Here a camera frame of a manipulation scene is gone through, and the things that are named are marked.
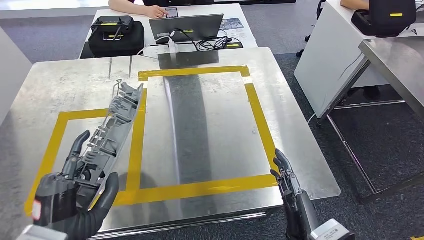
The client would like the grey laptop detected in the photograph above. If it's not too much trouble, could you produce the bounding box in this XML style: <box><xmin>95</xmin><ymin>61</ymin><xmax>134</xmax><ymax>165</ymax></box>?
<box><xmin>149</xmin><ymin>13</ymin><xmax>225</xmax><ymax>46</ymax></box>

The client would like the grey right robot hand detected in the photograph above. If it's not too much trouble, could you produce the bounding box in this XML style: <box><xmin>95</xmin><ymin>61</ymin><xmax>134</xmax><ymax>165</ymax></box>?
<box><xmin>270</xmin><ymin>149</ymin><xmax>321</xmax><ymax>240</ymax></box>

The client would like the black cable bundle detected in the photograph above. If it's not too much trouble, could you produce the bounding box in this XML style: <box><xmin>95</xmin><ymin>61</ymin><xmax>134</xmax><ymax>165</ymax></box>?
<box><xmin>195</xmin><ymin>29</ymin><xmax>244</xmax><ymax>52</ymax></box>

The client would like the black yellow-labelled power brick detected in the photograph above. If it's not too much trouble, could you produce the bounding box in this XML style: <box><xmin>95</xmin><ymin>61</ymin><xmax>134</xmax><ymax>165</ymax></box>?
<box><xmin>224</xmin><ymin>40</ymin><xmax>245</xmax><ymax>51</ymax></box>

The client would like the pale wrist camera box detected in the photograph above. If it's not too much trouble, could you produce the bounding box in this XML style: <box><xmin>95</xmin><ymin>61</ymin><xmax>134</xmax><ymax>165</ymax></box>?
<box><xmin>309</xmin><ymin>218</ymin><xmax>357</xmax><ymax>240</ymax></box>
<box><xmin>14</xmin><ymin>225</ymin><xmax>69</xmax><ymax>240</ymax></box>

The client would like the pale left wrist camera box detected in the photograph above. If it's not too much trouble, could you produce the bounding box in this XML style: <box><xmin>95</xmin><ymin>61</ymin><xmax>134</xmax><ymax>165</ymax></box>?
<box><xmin>14</xmin><ymin>225</ymin><xmax>69</xmax><ymax>240</ymax></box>

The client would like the black bag with yellow label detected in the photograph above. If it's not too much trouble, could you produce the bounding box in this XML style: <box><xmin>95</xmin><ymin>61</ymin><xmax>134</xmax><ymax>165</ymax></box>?
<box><xmin>351</xmin><ymin>0</ymin><xmax>418</xmax><ymax>38</ymax></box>

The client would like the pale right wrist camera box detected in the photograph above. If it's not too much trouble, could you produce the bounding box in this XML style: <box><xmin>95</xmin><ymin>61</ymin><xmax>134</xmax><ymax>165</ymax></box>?
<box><xmin>309</xmin><ymin>218</ymin><xmax>357</xmax><ymax>240</ymax></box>

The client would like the grey plastic wheel hubcap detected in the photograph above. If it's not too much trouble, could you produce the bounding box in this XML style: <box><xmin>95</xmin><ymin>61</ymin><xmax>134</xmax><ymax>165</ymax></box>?
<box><xmin>71</xmin><ymin>78</ymin><xmax>148</xmax><ymax>213</ymax></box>

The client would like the steel workbench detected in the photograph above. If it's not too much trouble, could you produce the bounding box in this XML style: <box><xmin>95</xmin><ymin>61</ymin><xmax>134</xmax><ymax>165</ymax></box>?
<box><xmin>0</xmin><ymin>47</ymin><xmax>342</xmax><ymax>240</ymax></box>

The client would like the white desk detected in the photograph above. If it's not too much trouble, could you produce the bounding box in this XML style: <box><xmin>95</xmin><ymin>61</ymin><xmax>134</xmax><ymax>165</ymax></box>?
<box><xmin>294</xmin><ymin>0</ymin><xmax>424</xmax><ymax>119</ymax></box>
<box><xmin>78</xmin><ymin>3</ymin><xmax>259</xmax><ymax>61</ymax></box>

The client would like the steel table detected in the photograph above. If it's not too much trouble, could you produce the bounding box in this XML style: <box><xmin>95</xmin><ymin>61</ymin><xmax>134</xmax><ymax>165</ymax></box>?
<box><xmin>326</xmin><ymin>36</ymin><xmax>424</xmax><ymax>205</ymax></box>

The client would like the black carry case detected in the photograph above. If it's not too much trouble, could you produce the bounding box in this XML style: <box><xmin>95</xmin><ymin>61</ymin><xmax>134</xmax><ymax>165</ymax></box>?
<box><xmin>88</xmin><ymin>15</ymin><xmax>146</xmax><ymax>59</ymax></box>

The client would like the person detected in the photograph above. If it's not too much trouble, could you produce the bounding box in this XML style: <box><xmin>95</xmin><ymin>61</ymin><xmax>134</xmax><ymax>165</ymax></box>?
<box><xmin>108</xmin><ymin>0</ymin><xmax>213</xmax><ymax>19</ymax></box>
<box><xmin>340</xmin><ymin>0</ymin><xmax>370</xmax><ymax>11</ymax></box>

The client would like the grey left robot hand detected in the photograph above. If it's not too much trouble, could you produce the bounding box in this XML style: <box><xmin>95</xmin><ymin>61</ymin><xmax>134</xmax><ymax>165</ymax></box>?
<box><xmin>33</xmin><ymin>130</ymin><xmax>120</xmax><ymax>229</ymax></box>

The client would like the printed paper sheet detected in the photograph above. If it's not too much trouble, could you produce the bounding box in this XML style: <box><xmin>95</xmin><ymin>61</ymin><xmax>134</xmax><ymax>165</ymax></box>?
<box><xmin>218</xmin><ymin>18</ymin><xmax>246</xmax><ymax>39</ymax></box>

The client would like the black office chair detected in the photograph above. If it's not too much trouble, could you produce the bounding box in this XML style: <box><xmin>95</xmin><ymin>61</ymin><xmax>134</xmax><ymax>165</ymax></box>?
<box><xmin>295</xmin><ymin>0</ymin><xmax>328</xmax><ymax>59</ymax></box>

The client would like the yellow workbench tape outline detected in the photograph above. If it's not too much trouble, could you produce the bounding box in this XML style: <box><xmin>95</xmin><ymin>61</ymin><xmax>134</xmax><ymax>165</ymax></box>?
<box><xmin>23</xmin><ymin>65</ymin><xmax>282</xmax><ymax>216</ymax></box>

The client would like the white adapter with cable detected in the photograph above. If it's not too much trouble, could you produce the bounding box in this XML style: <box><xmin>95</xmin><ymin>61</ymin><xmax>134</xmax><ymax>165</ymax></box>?
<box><xmin>136</xmin><ymin>31</ymin><xmax>180</xmax><ymax>64</ymax></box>

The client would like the white cabinet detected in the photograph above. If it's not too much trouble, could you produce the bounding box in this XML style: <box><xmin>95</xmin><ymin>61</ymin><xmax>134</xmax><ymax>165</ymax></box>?
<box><xmin>0</xmin><ymin>26</ymin><xmax>33</xmax><ymax>127</ymax></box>

